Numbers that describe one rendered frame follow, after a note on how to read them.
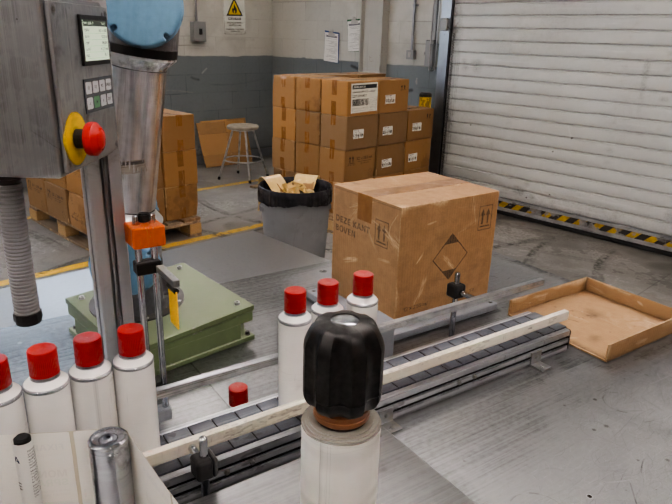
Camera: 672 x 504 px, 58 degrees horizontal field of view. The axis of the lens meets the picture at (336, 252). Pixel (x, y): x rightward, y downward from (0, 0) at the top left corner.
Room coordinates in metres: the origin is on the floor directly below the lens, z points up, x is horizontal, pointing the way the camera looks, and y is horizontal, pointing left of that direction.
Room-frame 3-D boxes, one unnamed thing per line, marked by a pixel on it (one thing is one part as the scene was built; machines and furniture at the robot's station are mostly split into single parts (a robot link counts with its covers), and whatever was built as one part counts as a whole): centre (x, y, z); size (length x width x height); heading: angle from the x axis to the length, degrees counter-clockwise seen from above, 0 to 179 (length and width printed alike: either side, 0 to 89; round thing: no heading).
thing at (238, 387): (0.92, 0.16, 0.85); 0.03 x 0.03 x 0.03
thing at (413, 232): (1.38, -0.18, 0.99); 0.30 x 0.24 x 0.27; 126
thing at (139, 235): (0.77, 0.25, 1.05); 0.10 x 0.04 x 0.33; 35
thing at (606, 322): (1.30, -0.61, 0.85); 0.30 x 0.26 x 0.04; 125
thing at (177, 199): (4.50, 1.72, 0.45); 1.20 x 0.84 x 0.89; 46
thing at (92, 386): (0.67, 0.30, 0.98); 0.05 x 0.05 x 0.20
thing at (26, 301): (0.72, 0.40, 1.18); 0.04 x 0.04 x 0.21
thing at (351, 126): (5.19, -0.12, 0.57); 1.20 x 0.85 x 1.14; 137
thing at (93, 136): (0.69, 0.28, 1.33); 0.04 x 0.03 x 0.04; 0
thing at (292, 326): (0.84, 0.06, 0.98); 0.05 x 0.05 x 0.20
